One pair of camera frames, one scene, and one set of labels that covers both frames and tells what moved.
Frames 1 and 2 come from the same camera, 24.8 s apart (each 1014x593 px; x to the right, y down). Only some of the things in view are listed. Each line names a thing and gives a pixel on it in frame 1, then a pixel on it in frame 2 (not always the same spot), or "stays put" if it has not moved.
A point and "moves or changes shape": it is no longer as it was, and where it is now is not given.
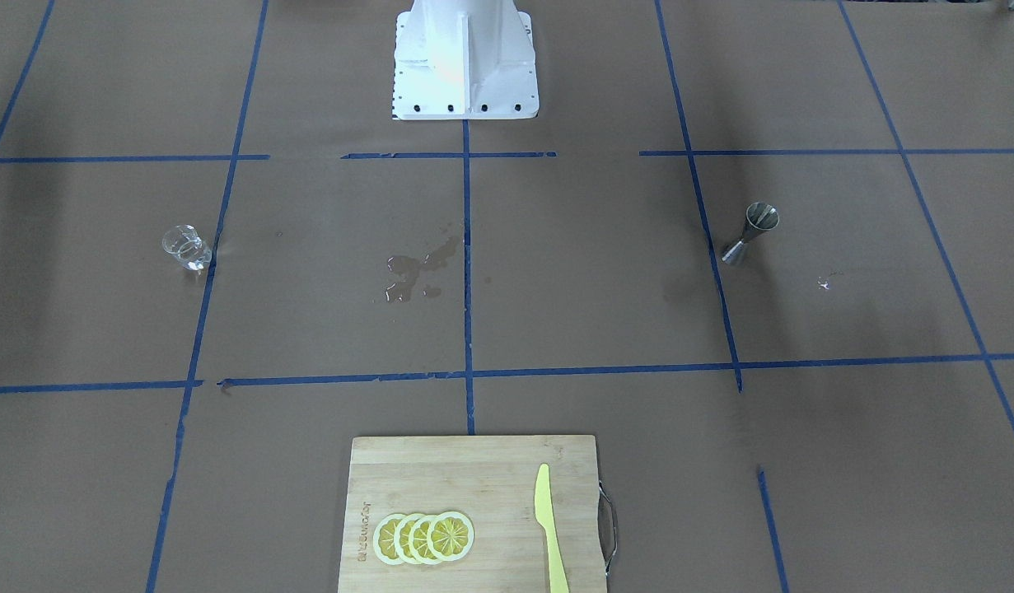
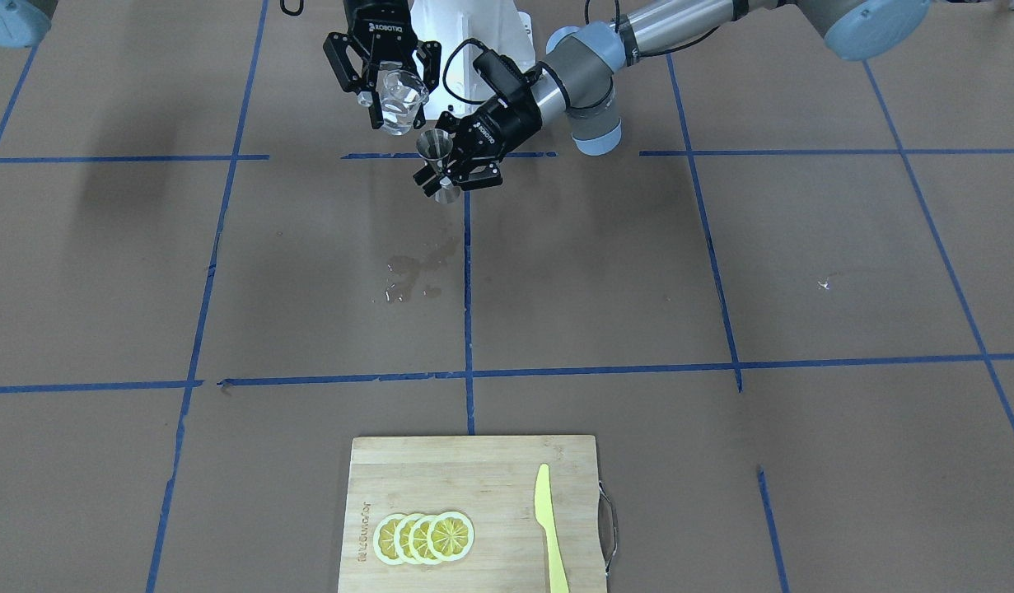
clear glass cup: x=184 y=242 moves or changes shape
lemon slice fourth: x=384 y=541 stays put
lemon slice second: x=418 y=539 stays put
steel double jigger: x=760 y=217 -> x=433 y=146
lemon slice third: x=401 y=539 stays put
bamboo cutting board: x=491 y=480 stays put
